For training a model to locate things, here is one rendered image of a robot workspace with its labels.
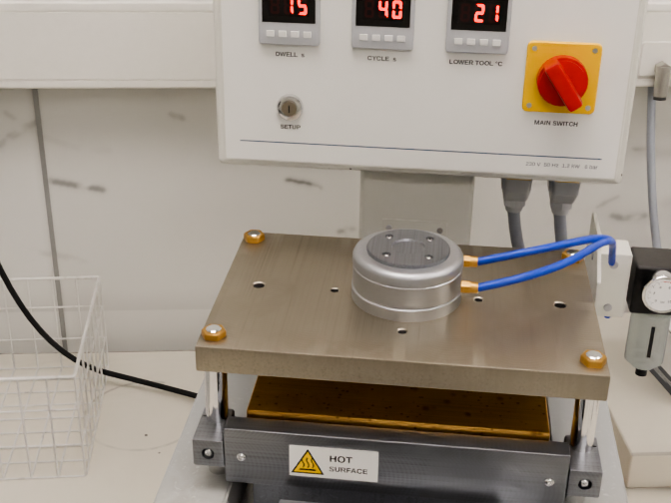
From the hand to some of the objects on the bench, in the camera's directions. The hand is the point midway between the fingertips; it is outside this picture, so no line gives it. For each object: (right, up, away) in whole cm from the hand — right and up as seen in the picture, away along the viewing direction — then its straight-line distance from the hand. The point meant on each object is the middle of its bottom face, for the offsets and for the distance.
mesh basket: (-105, 0, +70) cm, 126 cm away
